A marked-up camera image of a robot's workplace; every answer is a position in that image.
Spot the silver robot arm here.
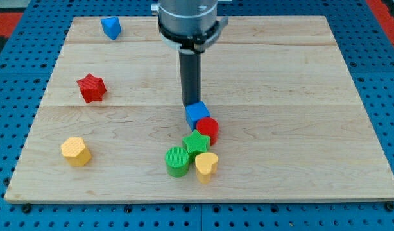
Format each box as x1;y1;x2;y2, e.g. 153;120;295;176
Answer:
151;0;228;55

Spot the blue triangle block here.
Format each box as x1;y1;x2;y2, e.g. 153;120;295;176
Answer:
100;17;121;40

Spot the blue cube block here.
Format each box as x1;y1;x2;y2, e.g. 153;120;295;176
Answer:
185;101;210;130

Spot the red cylinder block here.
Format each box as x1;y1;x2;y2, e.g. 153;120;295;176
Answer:
196;117;219;146

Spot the green star block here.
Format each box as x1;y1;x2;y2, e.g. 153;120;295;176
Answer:
182;129;210;164

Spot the green cylinder block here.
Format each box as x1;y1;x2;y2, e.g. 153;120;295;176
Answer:
165;146;189;178

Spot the yellow heart block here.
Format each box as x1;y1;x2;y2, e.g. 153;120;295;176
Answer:
194;152;219;184

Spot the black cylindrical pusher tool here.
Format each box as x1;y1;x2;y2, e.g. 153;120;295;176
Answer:
179;53;201;107

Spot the wooden board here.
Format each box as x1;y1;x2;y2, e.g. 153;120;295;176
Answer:
5;16;394;204

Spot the red star block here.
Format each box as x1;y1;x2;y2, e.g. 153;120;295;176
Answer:
76;73;107;103

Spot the yellow hexagon block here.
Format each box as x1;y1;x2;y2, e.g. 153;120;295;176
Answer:
60;137;92;167

